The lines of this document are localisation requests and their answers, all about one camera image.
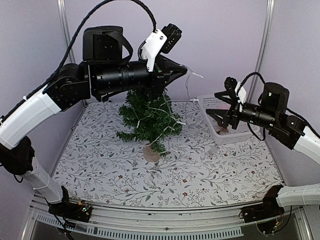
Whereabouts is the front aluminium rail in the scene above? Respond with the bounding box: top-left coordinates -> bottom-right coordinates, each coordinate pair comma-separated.
21,194 -> 316,240

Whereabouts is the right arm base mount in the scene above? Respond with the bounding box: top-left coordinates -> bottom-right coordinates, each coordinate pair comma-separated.
238,203 -> 285,235

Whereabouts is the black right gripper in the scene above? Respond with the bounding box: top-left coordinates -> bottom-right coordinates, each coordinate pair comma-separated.
205,90 -> 277,130

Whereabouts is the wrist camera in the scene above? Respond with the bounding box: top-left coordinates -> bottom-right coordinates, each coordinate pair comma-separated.
224,77 -> 238,92
160,23 -> 182,54

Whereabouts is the left aluminium frame post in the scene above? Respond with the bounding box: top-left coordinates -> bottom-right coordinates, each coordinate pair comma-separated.
56,0 -> 77,65

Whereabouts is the white plastic basket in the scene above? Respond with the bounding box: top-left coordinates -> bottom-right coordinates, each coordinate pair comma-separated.
197,94 -> 253,145

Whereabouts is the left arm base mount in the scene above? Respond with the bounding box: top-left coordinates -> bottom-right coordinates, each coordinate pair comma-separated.
48,202 -> 93,223

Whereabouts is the right aluminium frame post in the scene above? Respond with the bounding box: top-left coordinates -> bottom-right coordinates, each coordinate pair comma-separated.
248,0 -> 275,102

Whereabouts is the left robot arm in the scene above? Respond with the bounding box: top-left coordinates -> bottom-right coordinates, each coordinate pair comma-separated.
0,1 -> 187,217

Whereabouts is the clear led light string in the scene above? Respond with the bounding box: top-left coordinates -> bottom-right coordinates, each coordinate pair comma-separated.
134,64 -> 205,156

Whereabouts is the aluminium frame post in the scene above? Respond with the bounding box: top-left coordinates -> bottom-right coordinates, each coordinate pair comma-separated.
248,0 -> 275,102
56,0 -> 77,65

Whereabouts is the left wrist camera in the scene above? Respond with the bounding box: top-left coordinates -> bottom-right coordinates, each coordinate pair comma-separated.
160,23 -> 182,54

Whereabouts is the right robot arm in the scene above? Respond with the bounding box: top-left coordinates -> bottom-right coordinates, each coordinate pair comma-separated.
205,72 -> 320,218

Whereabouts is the small green christmas tree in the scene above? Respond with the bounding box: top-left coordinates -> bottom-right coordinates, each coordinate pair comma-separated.
116,89 -> 185,163

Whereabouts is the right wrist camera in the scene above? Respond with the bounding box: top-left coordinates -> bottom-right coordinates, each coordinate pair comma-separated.
224,77 -> 238,92

